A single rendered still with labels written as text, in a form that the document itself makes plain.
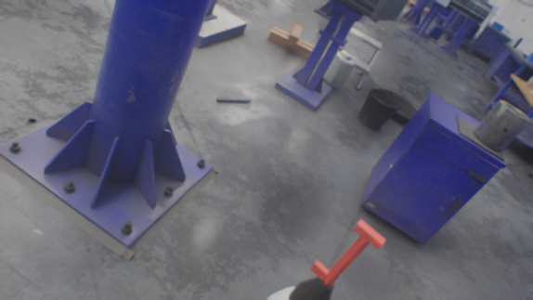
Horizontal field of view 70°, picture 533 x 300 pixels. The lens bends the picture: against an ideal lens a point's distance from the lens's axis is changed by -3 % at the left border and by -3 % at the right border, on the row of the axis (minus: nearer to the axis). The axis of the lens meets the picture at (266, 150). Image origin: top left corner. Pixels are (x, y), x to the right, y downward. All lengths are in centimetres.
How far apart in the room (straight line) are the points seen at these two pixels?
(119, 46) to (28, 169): 68
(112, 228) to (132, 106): 50
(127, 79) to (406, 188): 167
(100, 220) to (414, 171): 168
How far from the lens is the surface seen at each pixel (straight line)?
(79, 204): 176
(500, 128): 240
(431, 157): 235
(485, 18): 1003
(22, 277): 160
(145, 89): 156
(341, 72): 399
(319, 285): 117
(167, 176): 198
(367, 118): 365
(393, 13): 321
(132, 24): 148
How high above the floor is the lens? 135
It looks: 32 degrees down
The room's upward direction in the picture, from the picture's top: 29 degrees clockwise
